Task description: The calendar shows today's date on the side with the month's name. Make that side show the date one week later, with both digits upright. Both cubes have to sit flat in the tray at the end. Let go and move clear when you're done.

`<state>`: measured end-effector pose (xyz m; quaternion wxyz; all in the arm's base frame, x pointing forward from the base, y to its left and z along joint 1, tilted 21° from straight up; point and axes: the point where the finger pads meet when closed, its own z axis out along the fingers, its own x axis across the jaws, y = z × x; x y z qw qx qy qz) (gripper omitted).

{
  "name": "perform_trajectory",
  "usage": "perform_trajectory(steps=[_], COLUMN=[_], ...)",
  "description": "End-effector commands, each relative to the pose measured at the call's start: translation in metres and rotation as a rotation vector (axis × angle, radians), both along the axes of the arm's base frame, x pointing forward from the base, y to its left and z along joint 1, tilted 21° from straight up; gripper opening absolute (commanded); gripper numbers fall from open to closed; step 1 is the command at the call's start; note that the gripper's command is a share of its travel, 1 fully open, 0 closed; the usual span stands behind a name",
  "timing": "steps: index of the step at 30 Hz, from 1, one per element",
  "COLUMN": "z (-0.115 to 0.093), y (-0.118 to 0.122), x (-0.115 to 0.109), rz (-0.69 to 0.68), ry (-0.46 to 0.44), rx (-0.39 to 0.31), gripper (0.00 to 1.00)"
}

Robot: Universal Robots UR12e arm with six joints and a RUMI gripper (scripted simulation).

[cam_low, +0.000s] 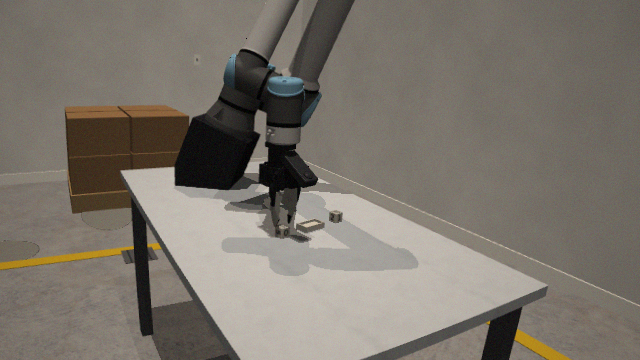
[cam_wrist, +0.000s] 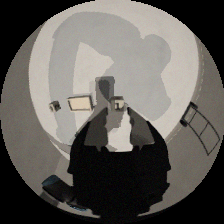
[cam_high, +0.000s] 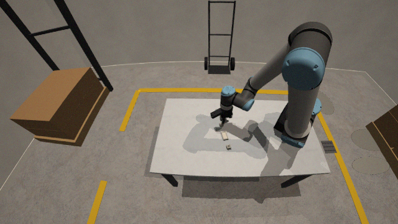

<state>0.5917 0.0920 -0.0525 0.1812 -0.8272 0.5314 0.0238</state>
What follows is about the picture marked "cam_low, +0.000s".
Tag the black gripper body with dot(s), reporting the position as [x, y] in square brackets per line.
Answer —
[274, 168]

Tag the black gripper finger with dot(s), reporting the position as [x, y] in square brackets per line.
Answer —
[276, 198]
[290, 198]

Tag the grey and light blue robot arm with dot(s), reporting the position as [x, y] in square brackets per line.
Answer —
[249, 74]

